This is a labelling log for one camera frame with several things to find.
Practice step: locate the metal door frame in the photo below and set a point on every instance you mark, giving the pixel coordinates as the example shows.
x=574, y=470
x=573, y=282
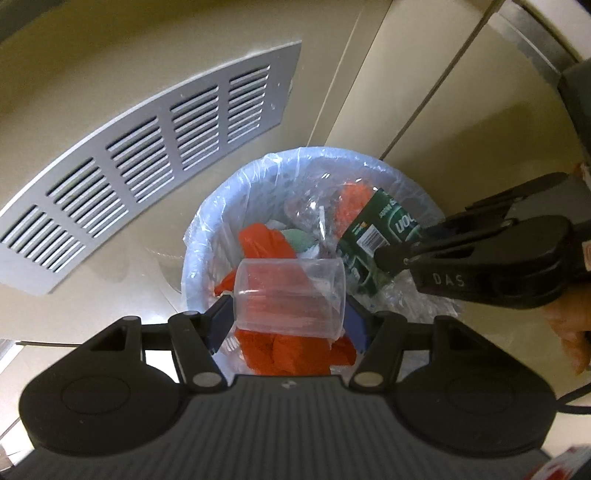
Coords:
x=540, y=41

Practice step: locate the red plastic bag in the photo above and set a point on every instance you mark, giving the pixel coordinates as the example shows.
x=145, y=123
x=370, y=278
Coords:
x=263, y=244

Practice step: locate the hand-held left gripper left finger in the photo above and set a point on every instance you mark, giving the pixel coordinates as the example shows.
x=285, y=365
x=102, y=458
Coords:
x=221, y=318

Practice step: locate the beige kitchen cabinet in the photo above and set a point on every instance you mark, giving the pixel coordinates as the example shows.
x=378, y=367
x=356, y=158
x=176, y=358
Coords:
x=115, y=55

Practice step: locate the person's right hand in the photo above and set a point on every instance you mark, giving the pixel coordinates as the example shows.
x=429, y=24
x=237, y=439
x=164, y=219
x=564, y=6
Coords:
x=575, y=332

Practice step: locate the green label plastic bottle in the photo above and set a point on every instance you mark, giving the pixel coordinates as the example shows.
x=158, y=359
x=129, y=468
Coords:
x=383, y=230

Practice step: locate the orange mesh net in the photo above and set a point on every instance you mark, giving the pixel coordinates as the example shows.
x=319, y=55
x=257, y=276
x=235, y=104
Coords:
x=353, y=207

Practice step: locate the person's red white clothing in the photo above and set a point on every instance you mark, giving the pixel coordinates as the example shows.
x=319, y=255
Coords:
x=563, y=464

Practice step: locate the green knitted cloth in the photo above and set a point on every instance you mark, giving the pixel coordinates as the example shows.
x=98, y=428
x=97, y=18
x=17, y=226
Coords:
x=298, y=239

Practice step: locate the blue mesh plastic trash bin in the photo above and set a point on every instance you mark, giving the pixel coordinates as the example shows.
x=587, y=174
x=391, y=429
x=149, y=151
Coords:
x=217, y=217

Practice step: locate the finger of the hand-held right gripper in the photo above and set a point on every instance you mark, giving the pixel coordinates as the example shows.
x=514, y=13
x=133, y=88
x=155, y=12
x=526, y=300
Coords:
x=508, y=240
x=531, y=189

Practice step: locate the waste bin with plastic liner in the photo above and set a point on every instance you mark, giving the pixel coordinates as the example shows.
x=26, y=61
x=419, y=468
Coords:
x=277, y=159

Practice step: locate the clear plastic cup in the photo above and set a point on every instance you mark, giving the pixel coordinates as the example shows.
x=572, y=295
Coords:
x=291, y=295

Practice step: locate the long grey vent grille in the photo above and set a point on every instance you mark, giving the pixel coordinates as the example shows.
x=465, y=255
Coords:
x=138, y=161

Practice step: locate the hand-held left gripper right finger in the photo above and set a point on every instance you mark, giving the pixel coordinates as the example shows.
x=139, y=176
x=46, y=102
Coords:
x=358, y=325

